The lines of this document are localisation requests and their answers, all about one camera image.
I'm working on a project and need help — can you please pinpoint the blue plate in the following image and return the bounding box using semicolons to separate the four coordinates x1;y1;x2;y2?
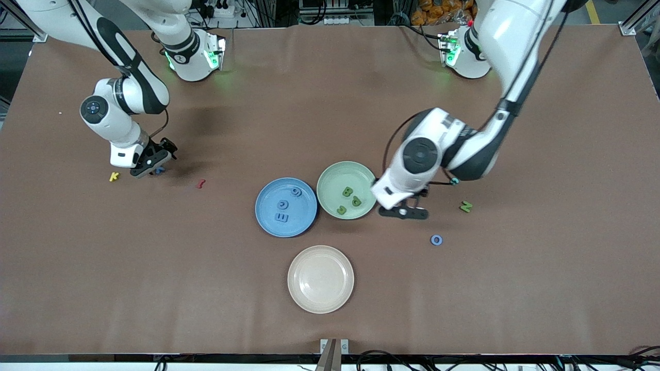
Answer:
255;177;318;238

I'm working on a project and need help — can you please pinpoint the beige plate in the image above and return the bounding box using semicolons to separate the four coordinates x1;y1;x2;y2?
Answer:
287;245;355;314

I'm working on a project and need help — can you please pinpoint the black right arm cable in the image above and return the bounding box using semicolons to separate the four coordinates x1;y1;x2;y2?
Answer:
67;0;170;140

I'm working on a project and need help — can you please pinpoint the brown table mat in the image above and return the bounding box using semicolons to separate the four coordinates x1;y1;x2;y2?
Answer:
0;23;660;356

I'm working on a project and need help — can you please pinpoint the metal table bracket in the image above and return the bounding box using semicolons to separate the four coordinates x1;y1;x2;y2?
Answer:
320;338;350;371

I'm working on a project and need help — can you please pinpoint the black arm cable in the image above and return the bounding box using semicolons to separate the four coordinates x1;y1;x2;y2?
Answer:
67;0;170;140
383;0;568;187

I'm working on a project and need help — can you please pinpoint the aluminium frame post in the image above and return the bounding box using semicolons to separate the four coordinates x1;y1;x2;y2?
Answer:
619;0;660;37
0;0;50;43

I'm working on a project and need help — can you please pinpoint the orange bag pile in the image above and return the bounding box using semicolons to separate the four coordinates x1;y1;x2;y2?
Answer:
411;0;477;26

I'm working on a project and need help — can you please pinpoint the green plate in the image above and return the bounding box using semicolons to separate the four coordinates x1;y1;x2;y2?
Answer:
316;161;379;220

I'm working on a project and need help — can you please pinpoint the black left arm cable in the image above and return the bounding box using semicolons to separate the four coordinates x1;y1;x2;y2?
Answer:
383;0;568;187

